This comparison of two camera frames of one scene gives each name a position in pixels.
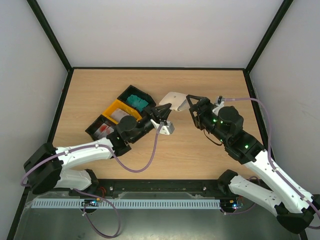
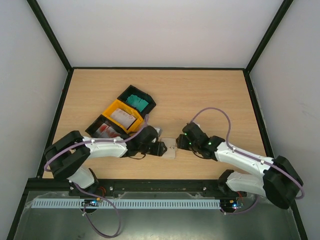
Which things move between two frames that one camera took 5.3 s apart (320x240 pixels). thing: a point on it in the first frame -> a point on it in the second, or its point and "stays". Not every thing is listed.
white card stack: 118,114 stays
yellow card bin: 123,107 stays
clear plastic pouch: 179,101 -> 170,144
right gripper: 196,109 -> 182,141
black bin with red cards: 101,128 stays
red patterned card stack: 103,131 stays
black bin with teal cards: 136,98 stays
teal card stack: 135,101 stays
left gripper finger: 164,116 -> 163,151
